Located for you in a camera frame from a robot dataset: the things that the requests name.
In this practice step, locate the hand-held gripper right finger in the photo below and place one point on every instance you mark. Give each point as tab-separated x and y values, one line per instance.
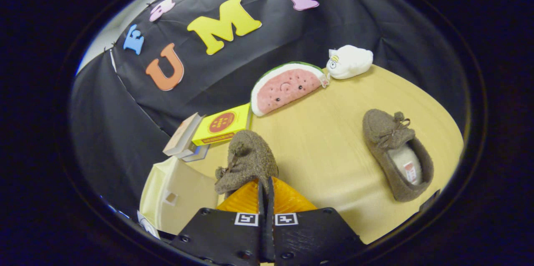
313	237

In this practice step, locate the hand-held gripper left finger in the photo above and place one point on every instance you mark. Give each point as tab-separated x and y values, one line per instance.
225	237

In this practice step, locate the cream storage box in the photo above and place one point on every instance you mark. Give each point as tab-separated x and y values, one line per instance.
183	199

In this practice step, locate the brown fuzzy shoe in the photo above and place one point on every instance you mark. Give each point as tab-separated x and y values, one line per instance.
388	141
250	159

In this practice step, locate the blue book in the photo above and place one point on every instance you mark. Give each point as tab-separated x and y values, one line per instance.
199	154

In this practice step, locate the grey book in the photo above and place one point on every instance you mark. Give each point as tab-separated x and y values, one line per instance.
192	149

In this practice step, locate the yellow book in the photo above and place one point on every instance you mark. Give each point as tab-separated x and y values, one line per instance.
223	124

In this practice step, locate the watermelon slice plush toy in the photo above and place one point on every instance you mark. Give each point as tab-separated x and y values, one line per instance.
285	86

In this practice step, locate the white plush toy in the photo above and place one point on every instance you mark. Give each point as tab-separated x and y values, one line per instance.
350	61

